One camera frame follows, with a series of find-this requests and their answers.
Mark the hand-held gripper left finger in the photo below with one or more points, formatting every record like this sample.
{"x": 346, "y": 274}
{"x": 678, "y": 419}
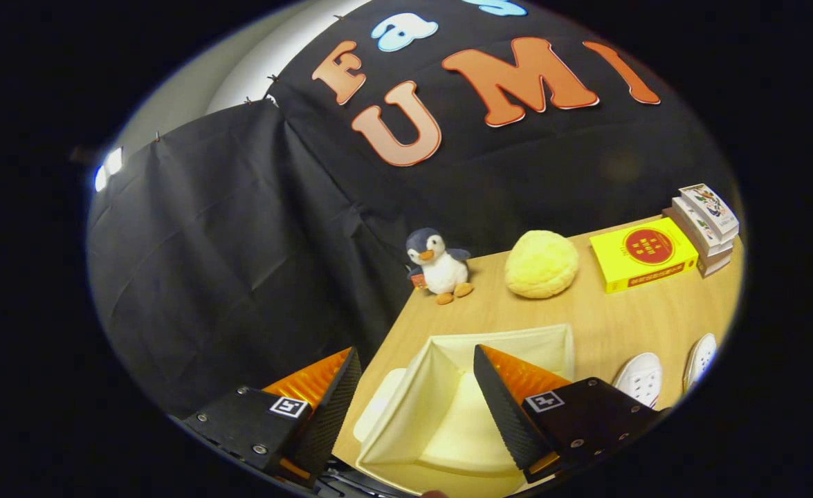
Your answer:
{"x": 330, "y": 422}

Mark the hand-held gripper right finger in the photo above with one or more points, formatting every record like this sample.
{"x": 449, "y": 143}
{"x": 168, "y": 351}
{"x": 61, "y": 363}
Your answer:
{"x": 506, "y": 422}

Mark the beige fabric storage box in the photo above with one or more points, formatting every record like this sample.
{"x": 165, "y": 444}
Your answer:
{"x": 406, "y": 415}

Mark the white canvas shoe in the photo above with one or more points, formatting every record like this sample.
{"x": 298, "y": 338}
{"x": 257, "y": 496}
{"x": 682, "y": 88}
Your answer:
{"x": 640, "y": 377}
{"x": 702, "y": 358}

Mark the yellow round plush toy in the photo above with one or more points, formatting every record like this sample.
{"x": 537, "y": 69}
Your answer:
{"x": 541, "y": 266}

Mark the penguin plush toy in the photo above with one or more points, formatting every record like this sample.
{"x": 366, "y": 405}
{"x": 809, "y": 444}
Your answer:
{"x": 441, "y": 270}

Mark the yellow book with red circle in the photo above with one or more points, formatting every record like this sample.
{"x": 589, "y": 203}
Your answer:
{"x": 645, "y": 249}

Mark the brown book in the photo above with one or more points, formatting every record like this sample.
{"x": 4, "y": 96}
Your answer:
{"x": 714, "y": 265}

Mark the white book with illustrated cover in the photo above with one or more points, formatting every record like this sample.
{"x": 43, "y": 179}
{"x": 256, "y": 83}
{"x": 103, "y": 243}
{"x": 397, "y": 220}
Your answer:
{"x": 710, "y": 207}

